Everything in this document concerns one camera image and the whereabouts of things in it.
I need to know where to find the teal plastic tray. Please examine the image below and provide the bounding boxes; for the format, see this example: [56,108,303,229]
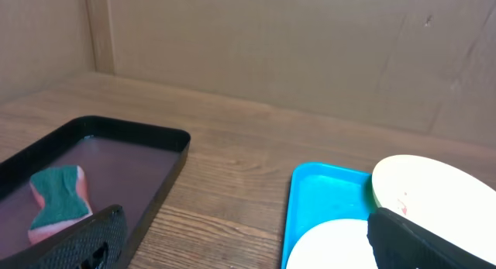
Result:
[281,162,377,268]

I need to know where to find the yellow-green plate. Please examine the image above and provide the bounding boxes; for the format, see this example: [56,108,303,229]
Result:
[371,154,495,264]

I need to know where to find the white plate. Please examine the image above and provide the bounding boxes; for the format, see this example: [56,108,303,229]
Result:
[286,219,377,269]

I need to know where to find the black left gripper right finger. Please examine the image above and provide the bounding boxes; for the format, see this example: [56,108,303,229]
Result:
[367,208,495,269]

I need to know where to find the black water tray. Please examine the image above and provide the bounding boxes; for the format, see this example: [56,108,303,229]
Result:
[1,116,191,268]

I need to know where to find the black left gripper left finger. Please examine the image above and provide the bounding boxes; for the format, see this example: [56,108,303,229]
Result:
[25,204,129,269]

